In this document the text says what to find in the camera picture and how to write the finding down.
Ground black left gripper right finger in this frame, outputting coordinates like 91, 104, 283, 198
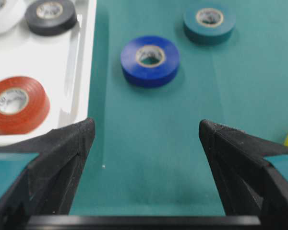
199, 119, 288, 230

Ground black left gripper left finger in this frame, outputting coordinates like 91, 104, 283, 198
0, 117, 95, 230

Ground red tape roll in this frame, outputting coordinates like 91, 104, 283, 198
0, 76, 50, 135

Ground blue tape roll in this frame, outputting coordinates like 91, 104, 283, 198
120, 35, 180, 88

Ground black tape roll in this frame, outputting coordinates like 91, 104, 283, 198
24, 0, 77, 36

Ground white tape roll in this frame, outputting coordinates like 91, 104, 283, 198
0, 0, 26, 35

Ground white plastic tray case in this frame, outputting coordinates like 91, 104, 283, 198
0, 0, 96, 146

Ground green tape roll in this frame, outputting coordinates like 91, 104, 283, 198
183, 2, 236, 45

